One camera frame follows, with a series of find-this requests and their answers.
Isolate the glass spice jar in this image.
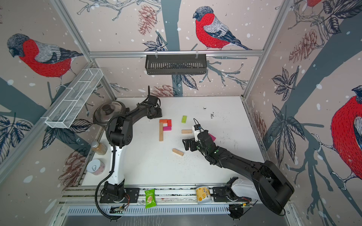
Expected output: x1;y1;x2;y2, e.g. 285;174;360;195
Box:
91;141;107;155

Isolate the pink drink can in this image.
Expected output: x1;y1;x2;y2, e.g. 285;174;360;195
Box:
86;159;105;176

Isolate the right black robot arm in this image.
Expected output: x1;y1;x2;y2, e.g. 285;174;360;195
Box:
183;131;294;215

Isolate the black hanging wall basket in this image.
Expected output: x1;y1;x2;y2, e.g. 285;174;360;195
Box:
145;54;207;75

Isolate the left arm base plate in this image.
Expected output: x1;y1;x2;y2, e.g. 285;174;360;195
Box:
100;187;140;204

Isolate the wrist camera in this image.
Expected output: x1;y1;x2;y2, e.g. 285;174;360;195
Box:
146;95;160;107
192;124;203;142

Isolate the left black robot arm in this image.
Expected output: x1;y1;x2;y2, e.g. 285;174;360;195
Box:
93;94;162;202

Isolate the wide wood block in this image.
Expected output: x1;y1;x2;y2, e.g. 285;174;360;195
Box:
159;131;164;142

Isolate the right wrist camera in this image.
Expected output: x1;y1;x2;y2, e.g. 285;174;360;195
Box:
192;124;203;142

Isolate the green snack packet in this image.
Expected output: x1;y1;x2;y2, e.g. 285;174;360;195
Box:
145;189;156;209

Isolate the thin wood block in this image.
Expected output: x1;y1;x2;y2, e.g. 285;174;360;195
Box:
159;123;163;134

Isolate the yellow snack can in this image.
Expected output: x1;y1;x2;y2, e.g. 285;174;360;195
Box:
195;186;212;204

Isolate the white wire mesh basket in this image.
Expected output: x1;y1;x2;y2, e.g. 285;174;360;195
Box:
45;68;104;129

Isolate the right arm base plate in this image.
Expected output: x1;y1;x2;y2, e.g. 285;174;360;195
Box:
211;177;252;202

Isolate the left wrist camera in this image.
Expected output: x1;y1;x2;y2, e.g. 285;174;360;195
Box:
146;95;160;107

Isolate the slanted wood block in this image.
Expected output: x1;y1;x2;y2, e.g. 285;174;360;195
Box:
172;148;184;156

